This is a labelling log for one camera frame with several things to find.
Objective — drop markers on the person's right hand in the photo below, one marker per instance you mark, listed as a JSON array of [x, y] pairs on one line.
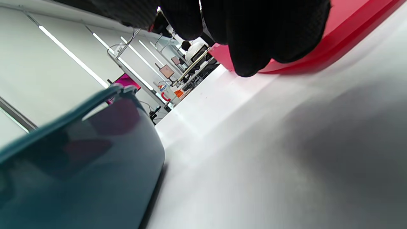
[[270, 28]]

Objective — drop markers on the red plastic container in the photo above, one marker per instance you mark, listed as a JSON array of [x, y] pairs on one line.
[[349, 25]]

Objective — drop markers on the teal plastic basin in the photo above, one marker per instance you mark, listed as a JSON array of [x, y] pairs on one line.
[[79, 175]]

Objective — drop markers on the orange box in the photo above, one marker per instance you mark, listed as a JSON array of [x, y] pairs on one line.
[[179, 93]]

